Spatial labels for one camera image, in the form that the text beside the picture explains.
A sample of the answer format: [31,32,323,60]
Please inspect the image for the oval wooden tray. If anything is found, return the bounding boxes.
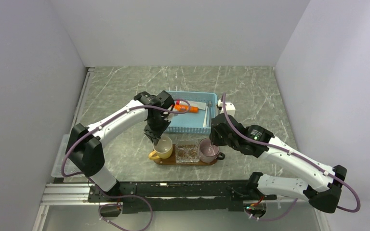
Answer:
[153,144,225,166]

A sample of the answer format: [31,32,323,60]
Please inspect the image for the grey toothbrush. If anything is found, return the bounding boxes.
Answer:
[207,101,212,118]

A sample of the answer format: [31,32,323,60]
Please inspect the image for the purple mug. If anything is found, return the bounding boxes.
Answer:
[198,138,225,164]

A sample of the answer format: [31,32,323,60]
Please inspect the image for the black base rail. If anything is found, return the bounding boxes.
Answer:
[88,180,261,214]

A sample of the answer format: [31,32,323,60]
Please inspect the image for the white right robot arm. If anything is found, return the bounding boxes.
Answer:
[209,114,347,213]

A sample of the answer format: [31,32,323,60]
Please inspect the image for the white toothpaste tube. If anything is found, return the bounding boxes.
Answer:
[175,100,206,110]

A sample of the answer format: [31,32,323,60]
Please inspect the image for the clear glass holder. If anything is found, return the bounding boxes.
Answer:
[175,140,200,164]

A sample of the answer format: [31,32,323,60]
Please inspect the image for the orange toothpaste tube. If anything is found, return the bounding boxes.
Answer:
[174,104,199,113]

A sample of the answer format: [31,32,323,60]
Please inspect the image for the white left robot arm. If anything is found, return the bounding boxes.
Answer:
[65,90,174,202]

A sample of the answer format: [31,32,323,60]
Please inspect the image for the light blue plastic basket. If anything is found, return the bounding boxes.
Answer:
[166,91,218,134]

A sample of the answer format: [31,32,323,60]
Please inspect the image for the yellow mug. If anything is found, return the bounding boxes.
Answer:
[148,134,173,160]

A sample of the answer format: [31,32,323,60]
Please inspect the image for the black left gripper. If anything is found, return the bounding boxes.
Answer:
[144,115,171,146]

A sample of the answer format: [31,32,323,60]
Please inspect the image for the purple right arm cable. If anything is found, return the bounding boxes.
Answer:
[221,93,362,222]

